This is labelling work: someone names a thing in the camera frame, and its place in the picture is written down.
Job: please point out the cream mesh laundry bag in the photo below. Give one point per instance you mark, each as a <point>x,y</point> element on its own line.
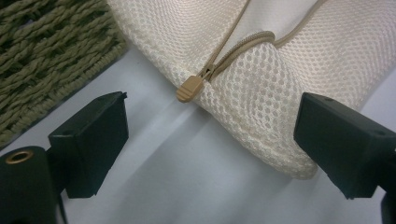
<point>264,93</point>

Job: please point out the tan zipper pull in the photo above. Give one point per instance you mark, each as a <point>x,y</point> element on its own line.
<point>189,89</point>

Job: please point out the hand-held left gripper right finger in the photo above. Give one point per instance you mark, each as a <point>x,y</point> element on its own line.
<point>342,143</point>

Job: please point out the green woven basket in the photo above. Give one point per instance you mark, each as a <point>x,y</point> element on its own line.
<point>46,53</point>

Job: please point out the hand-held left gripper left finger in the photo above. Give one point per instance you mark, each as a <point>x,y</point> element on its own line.
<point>93,140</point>

